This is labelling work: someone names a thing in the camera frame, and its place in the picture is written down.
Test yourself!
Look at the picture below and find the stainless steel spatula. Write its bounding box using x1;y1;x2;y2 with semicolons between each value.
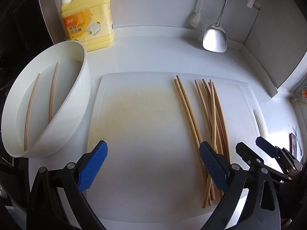
202;0;237;53

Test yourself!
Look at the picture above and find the white plastic basin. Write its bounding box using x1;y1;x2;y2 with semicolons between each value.
1;41;92;158

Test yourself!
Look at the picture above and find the yellow dish detergent pump bottle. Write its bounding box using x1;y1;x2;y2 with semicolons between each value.
50;0;115;52

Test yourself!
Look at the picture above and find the white plastic cutting board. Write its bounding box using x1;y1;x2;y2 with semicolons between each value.
87;73;267;223

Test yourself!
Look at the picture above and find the bunch of wooden chopsticks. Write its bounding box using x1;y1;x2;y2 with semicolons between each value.
174;75;232;208

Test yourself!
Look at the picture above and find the wooden chopstick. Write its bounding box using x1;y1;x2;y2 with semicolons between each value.
24;73;41;152
48;62;59;123

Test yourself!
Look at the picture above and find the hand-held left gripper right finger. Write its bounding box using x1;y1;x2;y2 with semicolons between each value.
199;141;281;230

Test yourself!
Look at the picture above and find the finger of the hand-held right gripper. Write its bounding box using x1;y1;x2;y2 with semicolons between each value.
235;142;292;182
255;136;304;173

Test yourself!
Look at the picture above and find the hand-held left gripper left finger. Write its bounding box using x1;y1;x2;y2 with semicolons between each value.
26;140;108;230

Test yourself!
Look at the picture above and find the white dish brush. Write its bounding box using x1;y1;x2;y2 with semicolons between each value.
187;0;209;28

